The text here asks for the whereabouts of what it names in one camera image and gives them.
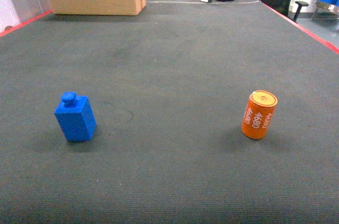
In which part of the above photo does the orange cylindrical cap 4680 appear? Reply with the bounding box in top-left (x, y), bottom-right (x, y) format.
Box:
top-left (241, 90), bottom-right (278, 140)

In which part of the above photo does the dark grey table mat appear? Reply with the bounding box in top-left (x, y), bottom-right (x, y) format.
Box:
top-left (1, 2), bottom-right (338, 223)

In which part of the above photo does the blue block part with knob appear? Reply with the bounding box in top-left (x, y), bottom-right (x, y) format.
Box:
top-left (54, 92), bottom-right (96, 141)

